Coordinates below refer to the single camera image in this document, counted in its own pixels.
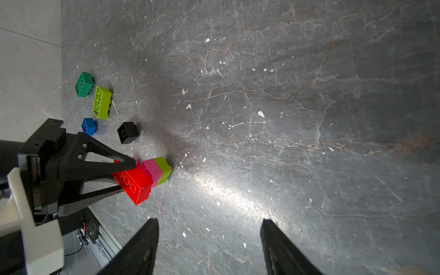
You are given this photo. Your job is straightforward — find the magenta lego brick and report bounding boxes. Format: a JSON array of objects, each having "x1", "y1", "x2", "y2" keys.
[{"x1": 140, "y1": 159, "x2": 163, "y2": 188}]

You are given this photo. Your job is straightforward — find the dark green lego brick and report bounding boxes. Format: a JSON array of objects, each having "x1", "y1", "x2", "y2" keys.
[{"x1": 75, "y1": 72, "x2": 95, "y2": 97}]

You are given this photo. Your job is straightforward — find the red lego brick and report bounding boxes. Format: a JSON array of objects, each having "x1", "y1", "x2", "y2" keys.
[{"x1": 112, "y1": 164, "x2": 153, "y2": 205}]

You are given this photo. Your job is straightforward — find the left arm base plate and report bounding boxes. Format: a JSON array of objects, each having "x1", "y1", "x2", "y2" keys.
[{"x1": 57, "y1": 207, "x2": 100, "y2": 244}]

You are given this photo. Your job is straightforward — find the black lego brick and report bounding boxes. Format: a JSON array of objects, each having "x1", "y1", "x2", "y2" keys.
[{"x1": 117, "y1": 121, "x2": 139, "y2": 144}]

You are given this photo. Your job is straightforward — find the lime small lego brick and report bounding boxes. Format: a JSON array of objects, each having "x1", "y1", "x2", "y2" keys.
[{"x1": 154, "y1": 157, "x2": 173, "y2": 186}]

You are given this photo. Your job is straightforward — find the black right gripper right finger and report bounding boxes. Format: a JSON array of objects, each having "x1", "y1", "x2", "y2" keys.
[{"x1": 260, "y1": 219, "x2": 323, "y2": 275}]

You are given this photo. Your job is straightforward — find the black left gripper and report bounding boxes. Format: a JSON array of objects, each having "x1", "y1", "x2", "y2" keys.
[{"x1": 17, "y1": 119, "x2": 136, "y2": 217}]

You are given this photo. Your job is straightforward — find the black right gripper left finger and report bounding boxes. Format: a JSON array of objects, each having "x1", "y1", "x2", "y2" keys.
[{"x1": 98, "y1": 218, "x2": 159, "y2": 275}]

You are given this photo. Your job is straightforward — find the blue lego brick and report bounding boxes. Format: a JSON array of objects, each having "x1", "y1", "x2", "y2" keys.
[{"x1": 81, "y1": 118, "x2": 97, "y2": 136}]

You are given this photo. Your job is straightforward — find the lime green long lego brick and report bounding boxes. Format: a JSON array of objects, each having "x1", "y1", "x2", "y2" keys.
[{"x1": 92, "y1": 86, "x2": 112, "y2": 119}]

